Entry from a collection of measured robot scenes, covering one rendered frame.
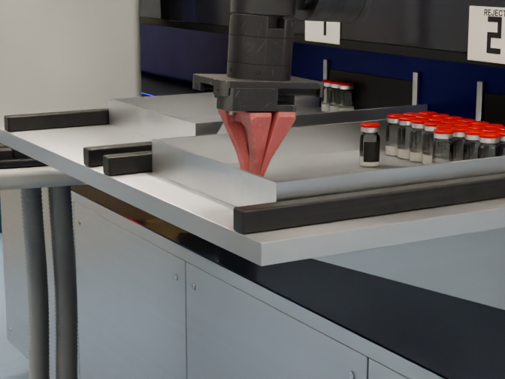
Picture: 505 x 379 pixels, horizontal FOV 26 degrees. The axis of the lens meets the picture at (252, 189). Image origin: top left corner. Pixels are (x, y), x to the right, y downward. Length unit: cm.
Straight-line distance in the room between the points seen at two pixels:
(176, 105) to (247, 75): 60
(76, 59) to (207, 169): 81
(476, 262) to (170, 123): 42
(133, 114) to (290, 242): 58
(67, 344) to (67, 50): 55
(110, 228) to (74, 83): 50
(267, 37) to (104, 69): 92
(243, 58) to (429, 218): 21
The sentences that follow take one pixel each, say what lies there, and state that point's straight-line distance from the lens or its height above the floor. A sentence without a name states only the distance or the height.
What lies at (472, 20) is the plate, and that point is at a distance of 126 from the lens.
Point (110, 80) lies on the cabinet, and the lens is 185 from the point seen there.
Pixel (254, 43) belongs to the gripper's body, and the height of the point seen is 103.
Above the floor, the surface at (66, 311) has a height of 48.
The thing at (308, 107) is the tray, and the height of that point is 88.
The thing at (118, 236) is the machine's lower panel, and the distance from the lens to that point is 221.
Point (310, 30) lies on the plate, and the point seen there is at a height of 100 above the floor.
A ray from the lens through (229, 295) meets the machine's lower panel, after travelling 181.
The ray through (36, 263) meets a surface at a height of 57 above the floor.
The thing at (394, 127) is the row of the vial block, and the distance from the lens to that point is 125.
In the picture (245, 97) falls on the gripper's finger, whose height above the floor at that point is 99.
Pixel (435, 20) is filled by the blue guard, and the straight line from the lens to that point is 131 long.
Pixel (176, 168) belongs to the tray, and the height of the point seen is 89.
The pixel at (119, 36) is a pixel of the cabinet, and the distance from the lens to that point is 184.
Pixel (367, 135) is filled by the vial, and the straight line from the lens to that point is 118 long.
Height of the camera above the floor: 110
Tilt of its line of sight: 12 degrees down
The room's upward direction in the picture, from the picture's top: straight up
